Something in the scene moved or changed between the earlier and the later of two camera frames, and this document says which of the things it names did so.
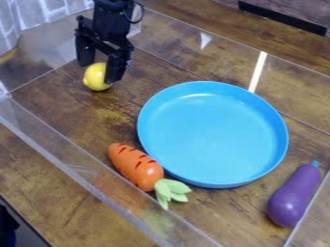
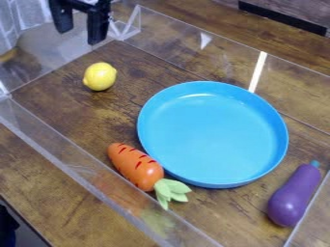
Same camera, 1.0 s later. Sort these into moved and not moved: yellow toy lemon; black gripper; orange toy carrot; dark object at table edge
Moved: black gripper
Not moved: dark object at table edge; yellow toy lemon; orange toy carrot
